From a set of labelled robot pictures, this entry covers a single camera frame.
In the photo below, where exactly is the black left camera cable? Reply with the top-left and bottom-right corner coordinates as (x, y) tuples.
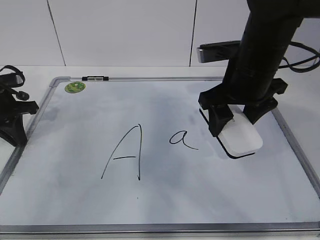
(0, 64), (31, 102)

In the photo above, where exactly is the round green magnet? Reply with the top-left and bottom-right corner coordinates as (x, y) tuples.
(64, 81), (86, 94)

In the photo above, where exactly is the black camera cable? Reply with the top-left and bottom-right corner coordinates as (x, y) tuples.
(276, 41), (320, 74)
(0, 64), (31, 102)

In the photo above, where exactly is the white board with aluminium frame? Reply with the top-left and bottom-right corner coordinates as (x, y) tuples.
(0, 76), (320, 238)

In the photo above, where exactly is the white board eraser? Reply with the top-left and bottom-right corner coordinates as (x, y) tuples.
(215, 105), (263, 159)

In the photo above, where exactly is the black right camera cable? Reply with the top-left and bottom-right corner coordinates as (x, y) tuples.
(276, 41), (320, 74)

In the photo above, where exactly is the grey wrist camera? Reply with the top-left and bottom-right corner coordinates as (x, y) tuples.
(197, 40), (240, 63)
(0, 73), (24, 88)

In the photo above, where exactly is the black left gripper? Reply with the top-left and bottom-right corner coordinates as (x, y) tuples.
(0, 86), (39, 147)

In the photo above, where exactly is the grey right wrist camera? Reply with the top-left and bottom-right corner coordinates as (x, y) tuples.
(197, 40), (240, 63)

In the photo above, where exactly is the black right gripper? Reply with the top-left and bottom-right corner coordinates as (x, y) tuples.
(198, 78), (288, 137)

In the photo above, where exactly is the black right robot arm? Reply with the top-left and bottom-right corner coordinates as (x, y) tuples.
(197, 0), (320, 137)

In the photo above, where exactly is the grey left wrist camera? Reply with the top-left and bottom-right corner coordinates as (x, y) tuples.
(0, 73), (24, 88)

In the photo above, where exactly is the black hanging clip on frame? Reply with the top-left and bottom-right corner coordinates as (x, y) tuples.
(81, 76), (109, 82)

